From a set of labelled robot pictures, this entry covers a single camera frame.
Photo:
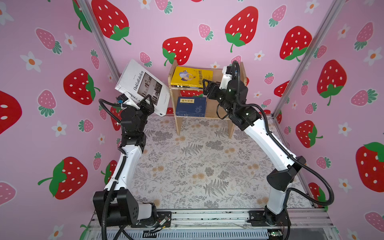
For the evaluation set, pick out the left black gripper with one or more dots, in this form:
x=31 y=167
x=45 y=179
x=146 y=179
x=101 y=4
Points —
x=144 y=110

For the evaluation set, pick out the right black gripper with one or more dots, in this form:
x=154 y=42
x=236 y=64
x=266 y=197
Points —
x=213 y=85

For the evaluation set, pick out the yellow cover book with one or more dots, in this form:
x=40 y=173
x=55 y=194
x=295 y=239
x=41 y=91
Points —
x=190 y=78

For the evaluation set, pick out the white photo cover book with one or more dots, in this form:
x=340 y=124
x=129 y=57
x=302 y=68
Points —
x=137 y=82

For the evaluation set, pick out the blue book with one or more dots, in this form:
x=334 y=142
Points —
x=191 y=107

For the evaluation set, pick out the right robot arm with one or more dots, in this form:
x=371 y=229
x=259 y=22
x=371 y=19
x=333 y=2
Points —
x=251 y=120

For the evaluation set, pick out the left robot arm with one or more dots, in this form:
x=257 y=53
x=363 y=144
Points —
x=116 y=205

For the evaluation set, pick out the wooden two-tier bookshelf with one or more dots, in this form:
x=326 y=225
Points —
x=212 y=105

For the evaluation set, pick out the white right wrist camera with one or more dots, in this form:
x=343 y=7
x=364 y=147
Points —
x=226 y=78

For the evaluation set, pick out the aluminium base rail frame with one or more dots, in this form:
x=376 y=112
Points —
x=232 y=224

